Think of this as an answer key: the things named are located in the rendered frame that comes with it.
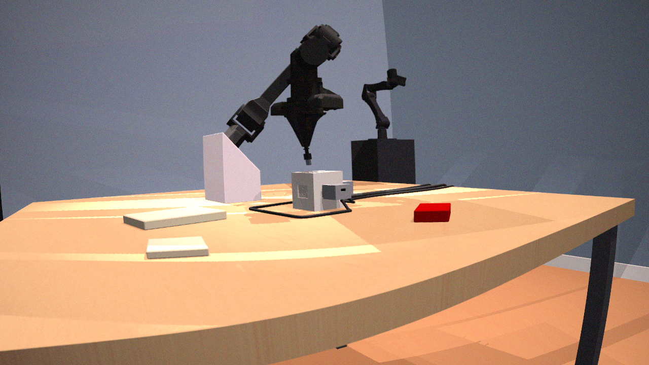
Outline red rectangular block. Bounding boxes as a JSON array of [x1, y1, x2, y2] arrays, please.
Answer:
[[414, 203, 451, 223]]

